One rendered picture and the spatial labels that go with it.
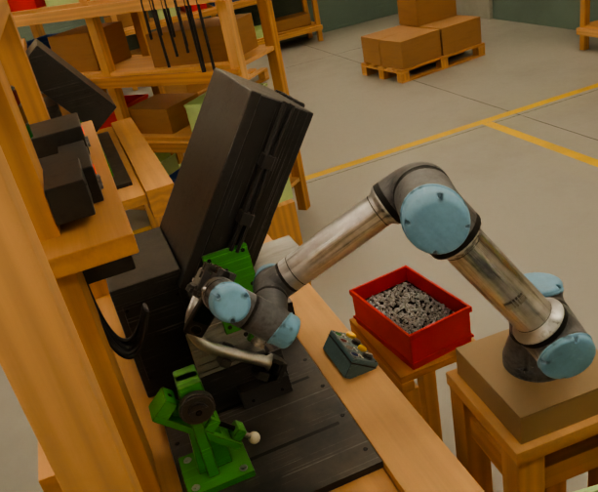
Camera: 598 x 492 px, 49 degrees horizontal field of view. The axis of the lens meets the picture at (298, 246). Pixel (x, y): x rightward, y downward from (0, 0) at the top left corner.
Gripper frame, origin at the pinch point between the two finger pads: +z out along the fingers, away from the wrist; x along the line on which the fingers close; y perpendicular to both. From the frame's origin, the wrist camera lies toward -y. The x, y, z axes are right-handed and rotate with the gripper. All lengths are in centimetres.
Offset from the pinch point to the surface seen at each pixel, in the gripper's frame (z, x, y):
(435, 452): -34, -54, -12
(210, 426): -20.1, -9.4, -24.8
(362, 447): -24, -43, -18
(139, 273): 11.7, 14.1, -2.5
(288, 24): 820, -118, 365
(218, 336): 5.1, -9.4, -9.4
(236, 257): 2.1, -5.3, 10.7
